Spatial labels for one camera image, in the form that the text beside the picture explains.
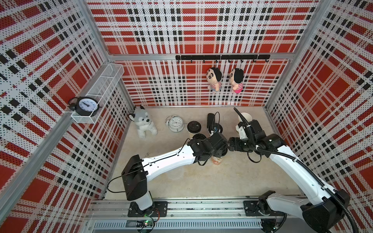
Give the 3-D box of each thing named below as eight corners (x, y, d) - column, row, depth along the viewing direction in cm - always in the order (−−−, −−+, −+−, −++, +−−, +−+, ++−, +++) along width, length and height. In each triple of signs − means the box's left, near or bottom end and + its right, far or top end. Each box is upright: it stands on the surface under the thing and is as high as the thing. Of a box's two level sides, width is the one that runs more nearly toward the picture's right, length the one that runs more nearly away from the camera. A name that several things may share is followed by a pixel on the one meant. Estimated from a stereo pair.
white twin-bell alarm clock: (165, 132, 107) (164, 128, 104) (167, 119, 115) (166, 115, 112) (183, 132, 107) (183, 128, 104) (184, 119, 115) (184, 115, 112)
